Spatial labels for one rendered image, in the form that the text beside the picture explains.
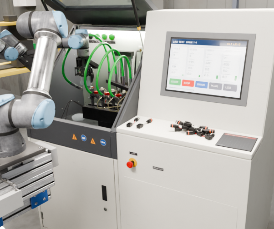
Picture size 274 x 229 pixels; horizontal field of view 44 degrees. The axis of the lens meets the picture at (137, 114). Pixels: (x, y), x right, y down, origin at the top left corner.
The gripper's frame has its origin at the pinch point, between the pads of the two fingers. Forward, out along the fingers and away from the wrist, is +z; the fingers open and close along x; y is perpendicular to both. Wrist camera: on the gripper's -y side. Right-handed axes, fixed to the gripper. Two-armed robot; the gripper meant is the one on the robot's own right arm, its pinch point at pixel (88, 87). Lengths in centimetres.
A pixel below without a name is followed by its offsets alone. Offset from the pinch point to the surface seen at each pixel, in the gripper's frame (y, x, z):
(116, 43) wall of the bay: -31.1, 1.7, -23.3
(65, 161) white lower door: 22.7, -3.9, 41.7
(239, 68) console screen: -6, 90, -18
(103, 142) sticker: 22.9, 26.1, 23.1
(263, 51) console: -9, 100, -26
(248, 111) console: -2, 97, 2
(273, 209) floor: -90, 104, 110
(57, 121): 22.8, -7.0, 16.3
